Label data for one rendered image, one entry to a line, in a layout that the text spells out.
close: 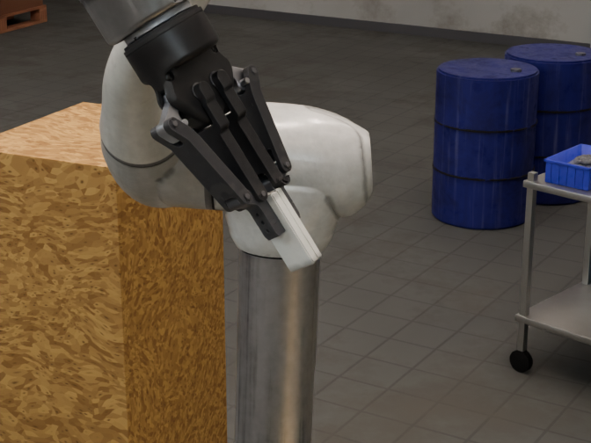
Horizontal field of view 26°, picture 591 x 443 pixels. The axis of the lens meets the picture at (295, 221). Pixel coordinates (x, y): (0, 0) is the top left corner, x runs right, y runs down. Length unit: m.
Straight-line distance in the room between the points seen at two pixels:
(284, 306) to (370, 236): 4.61
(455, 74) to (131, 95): 4.88
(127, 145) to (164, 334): 1.76
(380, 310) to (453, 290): 0.40
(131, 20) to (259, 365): 0.67
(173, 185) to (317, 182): 0.17
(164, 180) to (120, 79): 0.21
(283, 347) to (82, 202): 1.43
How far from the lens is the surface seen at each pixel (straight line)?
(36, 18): 12.04
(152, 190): 1.54
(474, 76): 6.16
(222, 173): 1.04
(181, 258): 3.20
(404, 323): 5.20
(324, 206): 1.52
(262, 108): 1.10
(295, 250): 1.09
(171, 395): 3.28
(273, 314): 1.57
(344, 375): 4.74
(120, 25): 1.04
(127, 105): 1.38
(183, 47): 1.04
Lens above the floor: 2.06
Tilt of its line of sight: 19 degrees down
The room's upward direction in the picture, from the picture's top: straight up
